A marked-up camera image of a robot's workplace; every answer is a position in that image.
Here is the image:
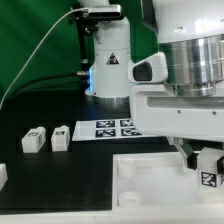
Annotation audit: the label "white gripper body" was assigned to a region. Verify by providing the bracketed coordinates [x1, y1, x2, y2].
[130, 83, 224, 142]

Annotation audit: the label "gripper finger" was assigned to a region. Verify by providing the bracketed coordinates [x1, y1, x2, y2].
[171, 137, 198, 170]
[217, 156, 224, 174]

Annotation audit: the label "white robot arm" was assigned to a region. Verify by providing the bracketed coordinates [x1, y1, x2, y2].
[128, 0, 224, 175]

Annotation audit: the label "white sheet with fiducial tags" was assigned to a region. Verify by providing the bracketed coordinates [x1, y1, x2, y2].
[72, 118, 149, 141]

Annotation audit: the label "white obstacle bar left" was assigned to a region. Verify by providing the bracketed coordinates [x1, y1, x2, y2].
[0, 164, 8, 191]

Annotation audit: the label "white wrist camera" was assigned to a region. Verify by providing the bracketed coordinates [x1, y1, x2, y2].
[128, 52, 168, 84]

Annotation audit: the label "black cables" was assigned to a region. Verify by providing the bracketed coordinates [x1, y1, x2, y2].
[3, 73, 91, 101]

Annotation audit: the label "black camera stand pole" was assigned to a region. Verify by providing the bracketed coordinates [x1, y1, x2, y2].
[76, 20, 89, 71]

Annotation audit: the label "black camera on stand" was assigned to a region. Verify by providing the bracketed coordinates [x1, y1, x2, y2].
[68, 5, 123, 24]

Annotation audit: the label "white camera cable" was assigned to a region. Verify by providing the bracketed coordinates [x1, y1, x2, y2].
[0, 8, 88, 109]

